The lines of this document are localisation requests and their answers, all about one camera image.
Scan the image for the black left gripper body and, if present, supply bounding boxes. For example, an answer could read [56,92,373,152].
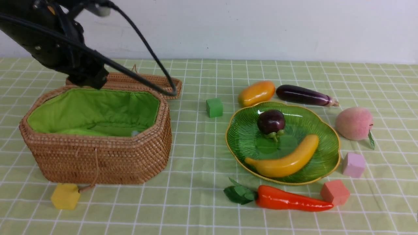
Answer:
[0,0,109,89]

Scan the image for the orange yellow toy mango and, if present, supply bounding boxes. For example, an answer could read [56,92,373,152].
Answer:
[238,81,276,107]

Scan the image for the dark purple toy mangosteen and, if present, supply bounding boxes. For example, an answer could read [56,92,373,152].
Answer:
[257,109,286,142]

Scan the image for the purple toy eggplant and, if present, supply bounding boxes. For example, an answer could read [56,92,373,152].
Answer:
[276,85,340,107]

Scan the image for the yellow toy banana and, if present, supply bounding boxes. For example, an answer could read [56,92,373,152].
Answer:
[244,134,319,178]

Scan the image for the orange toy carrot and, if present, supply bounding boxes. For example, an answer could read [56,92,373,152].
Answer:
[223,179,334,212]

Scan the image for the pink toy peach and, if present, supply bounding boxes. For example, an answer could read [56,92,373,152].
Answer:
[335,107,375,150]

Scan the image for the green toy bitter gourd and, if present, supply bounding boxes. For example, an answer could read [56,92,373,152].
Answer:
[56,128,108,136]

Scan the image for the wicker basket lid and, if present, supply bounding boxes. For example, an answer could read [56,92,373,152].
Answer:
[66,65,182,100]

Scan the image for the brown wicker basket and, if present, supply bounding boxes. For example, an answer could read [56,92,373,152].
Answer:
[19,86,172,184]

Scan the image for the yellow foam cube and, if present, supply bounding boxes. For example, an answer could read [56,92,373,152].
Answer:
[51,183,81,210]

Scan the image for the green foam cube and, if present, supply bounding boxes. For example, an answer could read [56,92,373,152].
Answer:
[206,98,223,118]

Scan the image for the green leaf-shaped plate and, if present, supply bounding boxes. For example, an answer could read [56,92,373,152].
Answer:
[225,101,341,185]

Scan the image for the red foam cube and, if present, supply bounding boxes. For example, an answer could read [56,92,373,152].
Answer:
[320,180,350,206]

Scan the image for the pink foam cube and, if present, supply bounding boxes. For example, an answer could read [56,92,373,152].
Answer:
[342,152,366,178]

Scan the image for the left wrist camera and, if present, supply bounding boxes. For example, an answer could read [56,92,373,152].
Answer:
[65,0,113,17]

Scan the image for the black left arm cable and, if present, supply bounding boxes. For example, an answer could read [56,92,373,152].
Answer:
[0,0,178,97]

